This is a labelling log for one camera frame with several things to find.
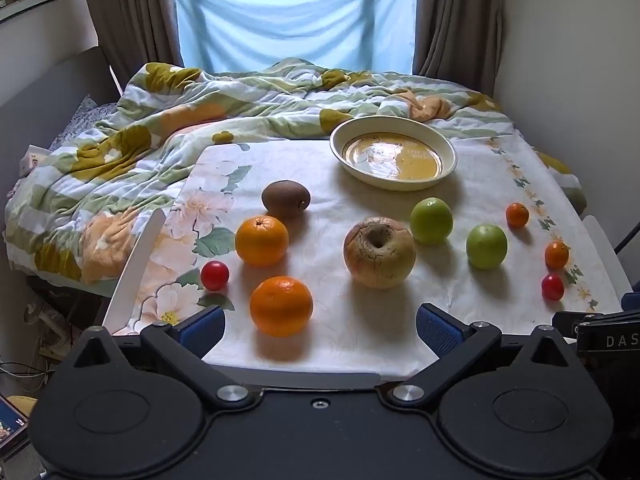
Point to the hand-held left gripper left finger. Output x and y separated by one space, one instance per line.
202 334

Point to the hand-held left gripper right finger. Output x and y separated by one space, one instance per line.
437 331

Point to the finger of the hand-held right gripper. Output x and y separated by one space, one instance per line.
632 301
567 327

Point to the red cherry tomato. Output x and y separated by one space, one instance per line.
215 276
552 287

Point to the large orange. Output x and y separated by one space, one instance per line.
262 240
281 306

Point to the wrinkled yellow apple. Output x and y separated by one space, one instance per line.
380 255

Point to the green apple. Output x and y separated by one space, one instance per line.
486 246
431 220

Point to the cream bowl with yellow inside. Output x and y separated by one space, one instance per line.
390 157

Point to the brown kiwi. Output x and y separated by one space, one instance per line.
285 199

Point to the floral white tablecloth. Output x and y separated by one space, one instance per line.
325 200

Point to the colourful book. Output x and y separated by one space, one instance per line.
11 420

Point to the striped floral blanket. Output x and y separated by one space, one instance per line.
150 125

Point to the small white box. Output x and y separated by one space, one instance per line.
32 160

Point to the blue patterned pillow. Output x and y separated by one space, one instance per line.
82 120

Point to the grey bed headboard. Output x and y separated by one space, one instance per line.
50 85

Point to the light blue window sheet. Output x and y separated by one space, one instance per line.
295 20

